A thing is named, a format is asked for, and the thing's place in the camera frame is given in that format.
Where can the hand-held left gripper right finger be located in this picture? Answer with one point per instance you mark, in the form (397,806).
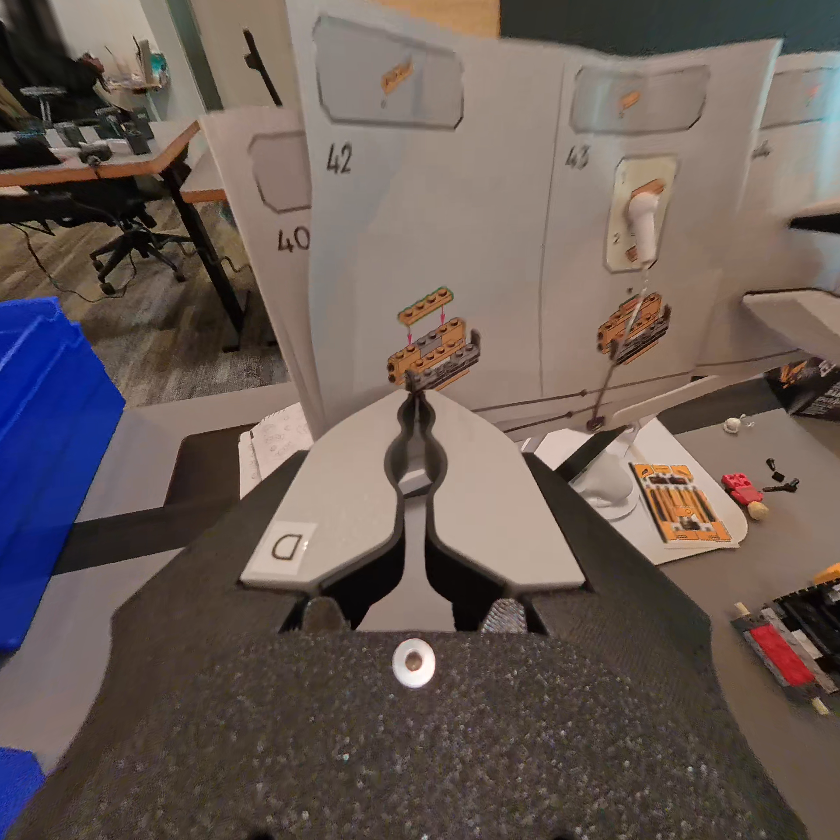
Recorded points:
(499,505)

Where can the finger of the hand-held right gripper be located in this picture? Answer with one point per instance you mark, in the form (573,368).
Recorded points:
(800,315)
(823,210)

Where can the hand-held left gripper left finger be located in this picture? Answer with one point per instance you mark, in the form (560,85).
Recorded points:
(341,499)

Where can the blue plastic bin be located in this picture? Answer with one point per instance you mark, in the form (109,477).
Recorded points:
(46,459)
(16,794)

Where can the grey desk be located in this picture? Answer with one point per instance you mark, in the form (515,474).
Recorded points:
(754,774)

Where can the wood edged office desk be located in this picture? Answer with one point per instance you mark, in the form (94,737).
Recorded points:
(164,161)

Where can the yellow car toy box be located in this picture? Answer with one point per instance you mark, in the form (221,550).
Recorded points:
(810,387)

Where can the black white plastic bag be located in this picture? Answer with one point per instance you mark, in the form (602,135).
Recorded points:
(607,485)

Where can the black hinge brick piece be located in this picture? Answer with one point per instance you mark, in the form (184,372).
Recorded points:
(781,482)

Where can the red toy minifigure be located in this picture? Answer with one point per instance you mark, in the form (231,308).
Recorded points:
(741,489)

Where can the orange black sticker sheet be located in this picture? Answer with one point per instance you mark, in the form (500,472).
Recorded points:
(682,505)

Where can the dark panel with wooden rim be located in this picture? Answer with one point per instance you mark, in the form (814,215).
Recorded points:
(656,23)

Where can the white instruction booklet stand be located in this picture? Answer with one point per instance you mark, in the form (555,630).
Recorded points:
(499,229)

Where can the black brick car chassis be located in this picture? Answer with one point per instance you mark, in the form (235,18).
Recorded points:
(794,630)

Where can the black office chair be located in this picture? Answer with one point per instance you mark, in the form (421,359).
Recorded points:
(124,229)

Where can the black pole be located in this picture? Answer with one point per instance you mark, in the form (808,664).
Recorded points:
(262,69)

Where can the group of dark small devices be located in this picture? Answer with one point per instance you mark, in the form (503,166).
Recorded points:
(79,141)

